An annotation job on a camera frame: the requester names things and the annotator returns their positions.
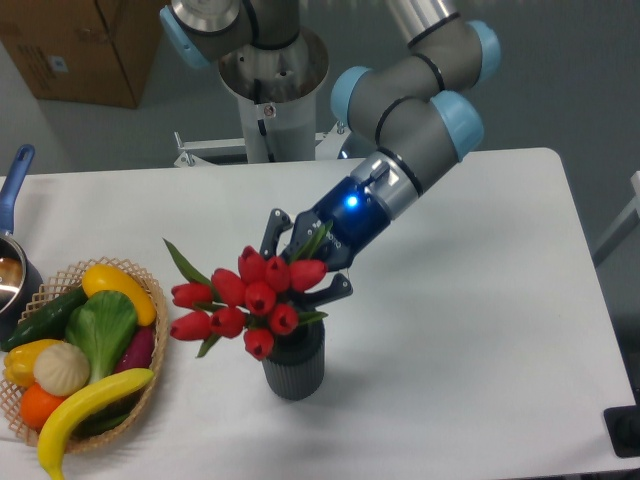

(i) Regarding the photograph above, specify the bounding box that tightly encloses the brown cardboard box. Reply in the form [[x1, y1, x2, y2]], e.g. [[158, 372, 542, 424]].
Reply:
[[1, 1, 169, 109]]

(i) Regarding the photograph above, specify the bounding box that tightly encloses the orange fruit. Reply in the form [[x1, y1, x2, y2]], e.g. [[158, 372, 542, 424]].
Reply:
[[19, 383, 66, 431]]

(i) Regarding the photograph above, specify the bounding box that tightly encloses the white frame at right edge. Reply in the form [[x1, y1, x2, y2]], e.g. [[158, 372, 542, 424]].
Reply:
[[592, 171, 639, 268]]

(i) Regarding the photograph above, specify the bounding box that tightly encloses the red tulip bouquet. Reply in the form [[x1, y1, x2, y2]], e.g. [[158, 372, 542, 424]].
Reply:
[[165, 224, 333, 361]]

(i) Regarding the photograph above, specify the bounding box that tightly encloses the woven wicker basket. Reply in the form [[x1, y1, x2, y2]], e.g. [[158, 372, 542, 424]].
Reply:
[[1, 257, 169, 454]]

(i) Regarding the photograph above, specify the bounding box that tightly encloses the white garlic bulb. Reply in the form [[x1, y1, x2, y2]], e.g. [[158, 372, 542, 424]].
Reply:
[[33, 342, 90, 397]]

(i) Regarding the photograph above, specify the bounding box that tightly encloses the yellow banana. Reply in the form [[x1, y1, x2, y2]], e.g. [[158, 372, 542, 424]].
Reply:
[[37, 368, 155, 480]]

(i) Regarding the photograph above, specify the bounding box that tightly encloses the black device at table edge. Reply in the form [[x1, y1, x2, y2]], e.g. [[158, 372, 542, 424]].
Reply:
[[603, 405, 639, 458]]

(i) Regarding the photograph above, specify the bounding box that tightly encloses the dark green cucumber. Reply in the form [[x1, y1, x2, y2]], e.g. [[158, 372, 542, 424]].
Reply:
[[1, 288, 87, 352]]

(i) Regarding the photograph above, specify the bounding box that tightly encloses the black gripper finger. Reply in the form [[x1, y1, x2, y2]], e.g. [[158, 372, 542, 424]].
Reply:
[[294, 275, 353, 312], [259, 208, 293, 258]]

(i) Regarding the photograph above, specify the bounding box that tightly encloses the purple sweet potato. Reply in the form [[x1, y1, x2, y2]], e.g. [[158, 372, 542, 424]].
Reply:
[[113, 326, 155, 373]]

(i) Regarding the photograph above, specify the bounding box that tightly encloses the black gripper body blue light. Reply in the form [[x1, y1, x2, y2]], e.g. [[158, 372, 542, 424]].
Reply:
[[292, 177, 390, 270]]

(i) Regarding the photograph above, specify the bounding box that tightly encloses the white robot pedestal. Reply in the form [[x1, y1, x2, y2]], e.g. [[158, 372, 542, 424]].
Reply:
[[174, 27, 351, 167]]

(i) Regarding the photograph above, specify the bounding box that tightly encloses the blue handled saucepan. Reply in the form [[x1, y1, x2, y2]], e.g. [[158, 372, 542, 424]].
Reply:
[[1, 144, 42, 341]]

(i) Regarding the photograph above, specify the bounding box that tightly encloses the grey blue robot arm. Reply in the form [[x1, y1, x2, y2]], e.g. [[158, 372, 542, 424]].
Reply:
[[160, 1, 501, 311]]

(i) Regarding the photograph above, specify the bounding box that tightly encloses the yellow bell pepper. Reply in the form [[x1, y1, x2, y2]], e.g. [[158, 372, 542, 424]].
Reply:
[[3, 339, 61, 388]]

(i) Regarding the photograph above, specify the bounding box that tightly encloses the green lettuce leaf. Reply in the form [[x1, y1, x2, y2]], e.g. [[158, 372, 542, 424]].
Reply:
[[65, 291, 137, 384]]

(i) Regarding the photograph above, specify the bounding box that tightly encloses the dark grey ribbed vase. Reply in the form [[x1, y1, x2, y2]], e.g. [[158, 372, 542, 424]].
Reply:
[[262, 321, 325, 401]]

